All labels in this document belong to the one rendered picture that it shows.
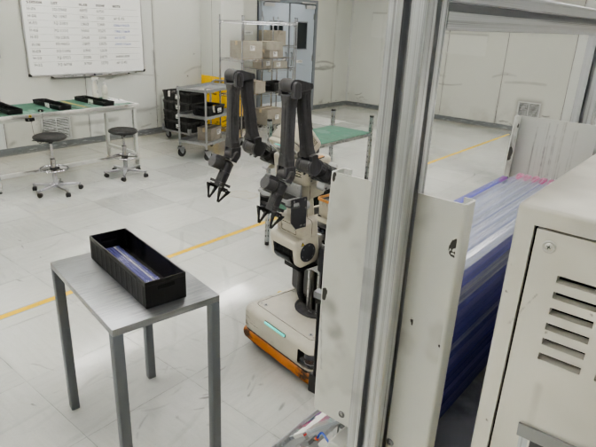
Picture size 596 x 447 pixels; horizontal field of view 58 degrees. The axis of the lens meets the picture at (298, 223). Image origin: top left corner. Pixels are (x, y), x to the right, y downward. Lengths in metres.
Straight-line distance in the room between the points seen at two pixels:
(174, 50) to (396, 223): 8.89
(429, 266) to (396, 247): 0.04
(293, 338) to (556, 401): 2.43
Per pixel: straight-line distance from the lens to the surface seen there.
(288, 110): 2.32
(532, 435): 0.61
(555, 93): 11.13
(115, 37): 8.71
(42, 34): 8.18
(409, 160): 0.51
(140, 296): 2.18
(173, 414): 2.89
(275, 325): 3.04
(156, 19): 9.14
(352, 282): 0.61
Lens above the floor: 1.86
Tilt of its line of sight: 21 degrees down
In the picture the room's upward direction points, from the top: 3 degrees clockwise
